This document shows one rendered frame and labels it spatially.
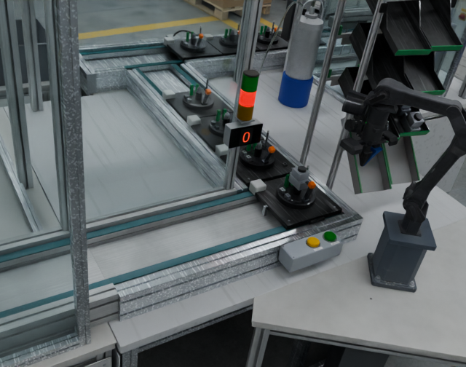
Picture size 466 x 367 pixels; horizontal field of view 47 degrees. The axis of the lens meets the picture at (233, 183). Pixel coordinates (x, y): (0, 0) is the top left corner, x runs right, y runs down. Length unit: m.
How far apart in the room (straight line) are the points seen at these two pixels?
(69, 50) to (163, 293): 0.79
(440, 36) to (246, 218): 0.88
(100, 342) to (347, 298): 0.76
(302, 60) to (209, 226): 1.16
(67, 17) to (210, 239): 0.96
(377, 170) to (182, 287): 0.87
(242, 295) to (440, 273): 0.71
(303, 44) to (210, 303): 1.44
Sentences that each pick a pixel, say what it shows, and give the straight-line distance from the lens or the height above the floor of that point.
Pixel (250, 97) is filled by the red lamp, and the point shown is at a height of 1.35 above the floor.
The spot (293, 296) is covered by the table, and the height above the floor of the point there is 0.86.
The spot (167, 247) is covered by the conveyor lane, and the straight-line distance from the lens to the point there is 1.69.
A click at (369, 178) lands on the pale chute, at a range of 2.01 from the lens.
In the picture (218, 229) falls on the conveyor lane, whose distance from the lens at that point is 1.78.
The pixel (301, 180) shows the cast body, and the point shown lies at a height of 1.06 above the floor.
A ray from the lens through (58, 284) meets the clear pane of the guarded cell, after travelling 1.34.
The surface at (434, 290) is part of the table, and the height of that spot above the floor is 0.86.
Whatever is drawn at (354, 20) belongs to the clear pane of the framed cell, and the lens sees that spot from 2.83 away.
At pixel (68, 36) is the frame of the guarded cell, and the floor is 1.70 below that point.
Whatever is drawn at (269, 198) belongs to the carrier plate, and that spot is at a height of 0.97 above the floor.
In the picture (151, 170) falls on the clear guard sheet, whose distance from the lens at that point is 1.69.
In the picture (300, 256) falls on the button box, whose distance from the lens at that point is 1.68.
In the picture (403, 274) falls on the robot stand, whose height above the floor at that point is 0.92.
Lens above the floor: 2.06
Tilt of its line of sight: 35 degrees down
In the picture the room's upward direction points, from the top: 9 degrees clockwise
